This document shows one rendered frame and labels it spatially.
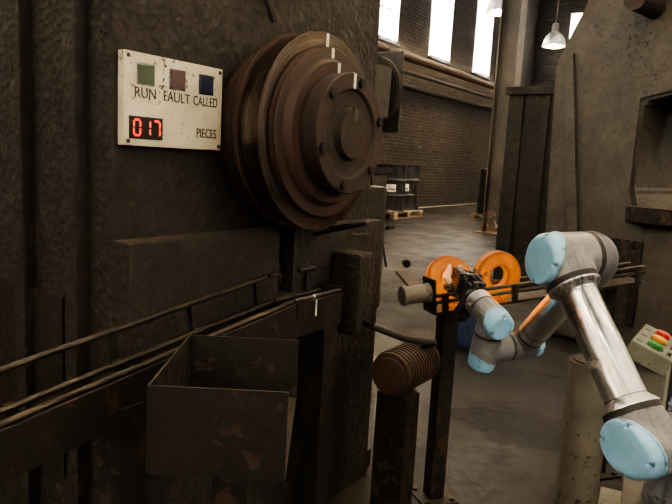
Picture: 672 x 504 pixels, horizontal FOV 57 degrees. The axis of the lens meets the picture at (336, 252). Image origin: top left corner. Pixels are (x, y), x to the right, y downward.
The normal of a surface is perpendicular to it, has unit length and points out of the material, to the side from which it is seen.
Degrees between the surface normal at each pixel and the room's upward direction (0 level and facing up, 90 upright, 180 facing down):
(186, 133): 90
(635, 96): 90
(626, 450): 97
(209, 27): 90
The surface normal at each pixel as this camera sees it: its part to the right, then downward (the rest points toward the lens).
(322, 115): 0.82, 0.13
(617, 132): -0.75, 0.06
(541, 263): -0.94, -0.08
